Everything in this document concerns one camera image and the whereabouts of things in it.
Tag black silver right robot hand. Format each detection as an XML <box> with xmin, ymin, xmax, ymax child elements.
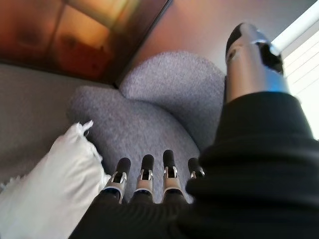
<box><xmin>68</xmin><ymin>22</ymin><xmax>319</xmax><ymax>239</ymax></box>

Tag white fringed cushion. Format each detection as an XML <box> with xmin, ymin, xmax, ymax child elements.
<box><xmin>0</xmin><ymin>120</ymin><xmax>112</xmax><ymax>239</ymax></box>

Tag grey boucle armchair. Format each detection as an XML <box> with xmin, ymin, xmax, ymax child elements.
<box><xmin>67</xmin><ymin>51</ymin><xmax>227</xmax><ymax>205</ymax></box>

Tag glossy brown wooden cabinet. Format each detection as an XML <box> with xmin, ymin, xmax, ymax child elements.
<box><xmin>0</xmin><ymin>0</ymin><xmax>173</xmax><ymax>87</ymax></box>

